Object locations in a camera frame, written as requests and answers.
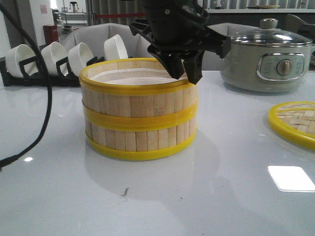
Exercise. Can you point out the red cylinder bin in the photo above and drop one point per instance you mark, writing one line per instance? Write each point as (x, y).
(50, 34)

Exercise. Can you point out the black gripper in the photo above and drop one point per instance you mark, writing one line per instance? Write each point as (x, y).
(178, 27)

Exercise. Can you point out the white bowl far left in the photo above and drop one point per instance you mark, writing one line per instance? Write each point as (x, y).
(14, 56)

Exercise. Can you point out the glass pot lid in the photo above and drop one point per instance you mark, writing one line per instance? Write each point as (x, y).
(269, 35)

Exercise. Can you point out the bamboo steamer tray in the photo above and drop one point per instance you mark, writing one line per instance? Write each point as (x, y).
(139, 107)
(141, 145)

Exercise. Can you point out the white bowl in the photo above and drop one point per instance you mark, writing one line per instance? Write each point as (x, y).
(114, 48)
(51, 54)
(78, 57)
(14, 56)

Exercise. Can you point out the grey chair left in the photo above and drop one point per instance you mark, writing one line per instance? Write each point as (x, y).
(95, 36)

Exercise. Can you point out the green electric cooking pot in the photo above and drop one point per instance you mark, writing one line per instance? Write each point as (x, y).
(266, 69)

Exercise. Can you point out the woven bamboo steamer lid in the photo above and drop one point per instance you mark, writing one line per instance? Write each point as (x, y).
(295, 122)

